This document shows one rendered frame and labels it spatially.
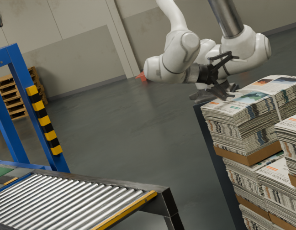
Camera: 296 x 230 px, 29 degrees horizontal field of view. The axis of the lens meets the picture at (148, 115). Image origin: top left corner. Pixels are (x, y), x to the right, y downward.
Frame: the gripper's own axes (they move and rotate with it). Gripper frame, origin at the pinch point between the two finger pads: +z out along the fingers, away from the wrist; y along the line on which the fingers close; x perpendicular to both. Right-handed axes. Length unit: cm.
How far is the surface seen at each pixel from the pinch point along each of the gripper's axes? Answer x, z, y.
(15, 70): -144, -77, 11
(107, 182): -54, -37, 57
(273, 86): 4.8, 12.3, 2.4
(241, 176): 4.9, 2.6, 39.9
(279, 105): 14.1, 10.4, 9.1
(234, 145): 6.1, -2.9, 27.2
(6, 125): -202, -75, 52
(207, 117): -9.1, -9.0, 18.1
